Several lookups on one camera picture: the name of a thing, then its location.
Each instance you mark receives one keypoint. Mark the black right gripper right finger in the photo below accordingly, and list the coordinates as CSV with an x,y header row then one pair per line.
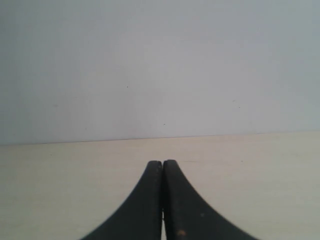
x,y
187,216

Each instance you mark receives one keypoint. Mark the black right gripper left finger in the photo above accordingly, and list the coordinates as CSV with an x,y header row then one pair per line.
x,y
140,216

